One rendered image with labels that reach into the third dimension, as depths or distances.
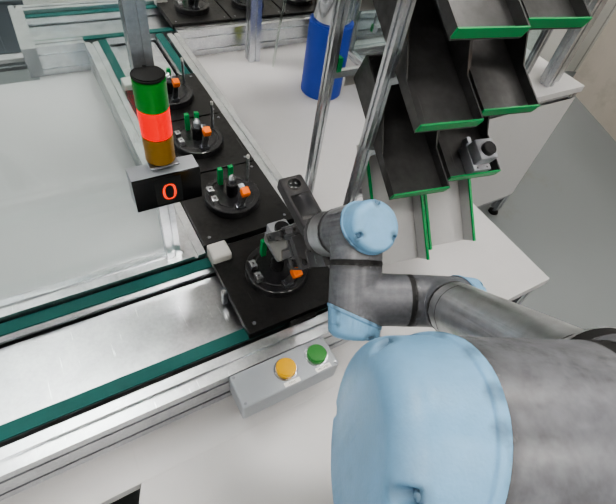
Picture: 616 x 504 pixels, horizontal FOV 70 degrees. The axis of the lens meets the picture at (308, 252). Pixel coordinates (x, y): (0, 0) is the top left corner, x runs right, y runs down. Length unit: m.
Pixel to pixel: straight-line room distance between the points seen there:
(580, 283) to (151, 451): 2.42
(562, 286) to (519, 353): 2.54
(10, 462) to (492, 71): 1.09
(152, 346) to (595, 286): 2.45
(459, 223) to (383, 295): 0.60
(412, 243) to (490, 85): 0.38
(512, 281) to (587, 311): 1.43
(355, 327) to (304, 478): 0.42
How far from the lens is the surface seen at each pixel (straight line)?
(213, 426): 0.96
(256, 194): 1.14
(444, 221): 1.15
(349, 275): 0.60
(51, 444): 0.90
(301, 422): 0.97
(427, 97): 0.86
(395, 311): 0.61
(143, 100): 0.73
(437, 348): 0.23
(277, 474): 0.94
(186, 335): 0.98
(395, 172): 0.93
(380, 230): 0.59
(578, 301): 2.77
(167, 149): 0.79
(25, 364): 1.03
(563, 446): 0.23
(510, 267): 1.39
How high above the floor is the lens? 1.77
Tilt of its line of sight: 50 degrees down
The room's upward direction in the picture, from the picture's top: 12 degrees clockwise
